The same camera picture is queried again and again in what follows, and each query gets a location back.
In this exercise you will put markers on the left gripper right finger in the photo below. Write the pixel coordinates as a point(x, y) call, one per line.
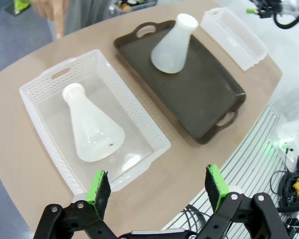
point(239, 216)

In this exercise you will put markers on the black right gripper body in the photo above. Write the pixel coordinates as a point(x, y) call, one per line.
point(264, 8)

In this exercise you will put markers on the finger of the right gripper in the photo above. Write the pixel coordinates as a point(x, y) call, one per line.
point(251, 10)

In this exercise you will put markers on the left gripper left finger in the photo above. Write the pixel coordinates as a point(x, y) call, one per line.
point(77, 219)

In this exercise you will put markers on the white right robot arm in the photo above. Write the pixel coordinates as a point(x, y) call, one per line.
point(294, 6)

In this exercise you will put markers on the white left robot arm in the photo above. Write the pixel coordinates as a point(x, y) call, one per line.
point(289, 139)

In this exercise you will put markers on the person's right hand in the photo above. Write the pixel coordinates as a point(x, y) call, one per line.
point(52, 12)

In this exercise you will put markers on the white perforated plastic basket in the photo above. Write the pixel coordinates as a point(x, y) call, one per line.
point(239, 42)
point(142, 124)

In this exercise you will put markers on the white conical flask with dot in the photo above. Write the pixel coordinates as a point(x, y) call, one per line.
point(94, 129)

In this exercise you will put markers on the grey storage bin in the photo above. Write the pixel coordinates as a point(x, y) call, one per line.
point(137, 3)

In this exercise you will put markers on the bright green bag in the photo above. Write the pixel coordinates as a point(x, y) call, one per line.
point(22, 3)

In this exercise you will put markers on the ribbed metal base plate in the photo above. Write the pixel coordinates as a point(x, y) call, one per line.
point(254, 149)

